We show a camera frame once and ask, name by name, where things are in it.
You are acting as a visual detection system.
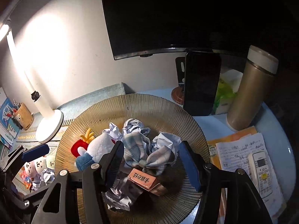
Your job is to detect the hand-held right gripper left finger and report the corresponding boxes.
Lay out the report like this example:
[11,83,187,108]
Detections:
[31,141,125,224]

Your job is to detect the bamboo pen holder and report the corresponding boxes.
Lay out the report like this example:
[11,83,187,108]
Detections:
[13,103,35,130]

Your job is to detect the white paper ball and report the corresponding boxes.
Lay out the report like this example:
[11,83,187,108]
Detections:
[103,122,123,143]
[123,119,151,136]
[31,168,56,191]
[152,133,181,154]

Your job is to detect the white remote control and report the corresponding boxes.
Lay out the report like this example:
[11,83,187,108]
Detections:
[248,151,274,197]

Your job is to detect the red fries plush toy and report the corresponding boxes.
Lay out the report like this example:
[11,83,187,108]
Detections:
[71,128,95,158]

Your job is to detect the orange notebook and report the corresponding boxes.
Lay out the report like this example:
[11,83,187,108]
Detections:
[207,126,257,168]

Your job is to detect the checked grey paper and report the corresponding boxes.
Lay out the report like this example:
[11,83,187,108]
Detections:
[122,132,178,176]

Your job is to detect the black smartphone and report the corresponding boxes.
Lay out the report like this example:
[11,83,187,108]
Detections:
[183,51,222,116]

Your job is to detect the patterned blue woven mat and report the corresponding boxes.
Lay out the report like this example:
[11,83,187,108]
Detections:
[12,82,127,192]

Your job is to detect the green bear face plush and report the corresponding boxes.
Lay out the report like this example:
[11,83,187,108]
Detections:
[45,156,56,169]

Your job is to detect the golden ribbed glass bowl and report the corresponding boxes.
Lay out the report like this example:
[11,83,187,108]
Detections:
[54,93,211,224]

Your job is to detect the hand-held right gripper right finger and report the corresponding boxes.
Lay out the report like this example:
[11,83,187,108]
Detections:
[179,141,272,224]

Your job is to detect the blue white shark plush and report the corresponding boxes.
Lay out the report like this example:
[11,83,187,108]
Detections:
[75,133,117,172]

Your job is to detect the red orange snack packet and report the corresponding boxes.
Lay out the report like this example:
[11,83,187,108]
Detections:
[20,169,33,190]

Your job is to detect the green white tissue packet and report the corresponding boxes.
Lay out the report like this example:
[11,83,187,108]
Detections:
[212,69,243,115]

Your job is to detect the golden thermos bottle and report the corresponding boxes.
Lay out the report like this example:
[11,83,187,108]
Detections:
[226,45,279,132]

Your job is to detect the black computer monitor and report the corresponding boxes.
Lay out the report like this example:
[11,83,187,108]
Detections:
[99,0,299,61]

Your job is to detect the handwritten paper sheet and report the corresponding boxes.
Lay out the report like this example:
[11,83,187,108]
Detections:
[215,133,284,217]

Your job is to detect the paper with handwriting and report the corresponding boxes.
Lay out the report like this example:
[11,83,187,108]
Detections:
[105,170,144,211]

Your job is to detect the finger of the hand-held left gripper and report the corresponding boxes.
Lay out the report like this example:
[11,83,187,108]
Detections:
[21,144,50,160]
[0,145,27,175]

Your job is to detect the row of upright books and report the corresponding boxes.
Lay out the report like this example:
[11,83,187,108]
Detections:
[0,86,21,150]

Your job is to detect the white bear plush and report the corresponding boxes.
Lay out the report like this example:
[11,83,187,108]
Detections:
[23,157,47,180]

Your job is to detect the blue cover workbook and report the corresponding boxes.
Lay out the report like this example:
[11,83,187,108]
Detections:
[0,97,15,124]

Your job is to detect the white desk lamp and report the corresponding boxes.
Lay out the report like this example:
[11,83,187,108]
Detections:
[0,19,64,144]

